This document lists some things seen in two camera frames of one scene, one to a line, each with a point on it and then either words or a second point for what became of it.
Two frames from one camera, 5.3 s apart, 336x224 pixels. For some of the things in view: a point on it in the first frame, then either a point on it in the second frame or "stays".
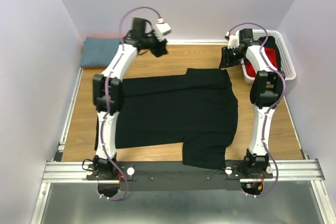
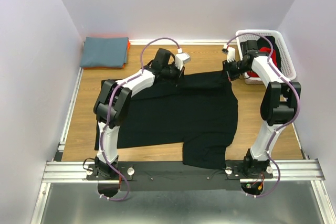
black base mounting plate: [174, 176] stays
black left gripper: [159, 47] to [180, 74]
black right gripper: [227, 56] to [228, 70]
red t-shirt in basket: [271, 55] stays
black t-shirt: [197, 109] stays
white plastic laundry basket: [287, 63] stays
